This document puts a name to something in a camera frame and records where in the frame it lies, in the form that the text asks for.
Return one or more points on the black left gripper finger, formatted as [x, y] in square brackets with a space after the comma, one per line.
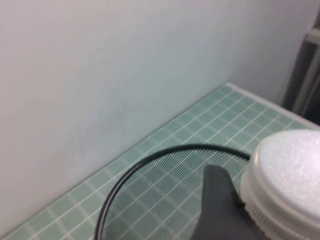
[220, 212]

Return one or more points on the clear bottle white cap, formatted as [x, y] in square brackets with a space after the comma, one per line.
[287, 170]

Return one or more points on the black mesh wastebasket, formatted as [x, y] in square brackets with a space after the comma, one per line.
[162, 187]

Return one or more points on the green checked tablecloth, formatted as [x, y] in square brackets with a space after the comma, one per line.
[225, 112]

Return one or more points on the grey background frame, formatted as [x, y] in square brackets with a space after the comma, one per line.
[305, 75]

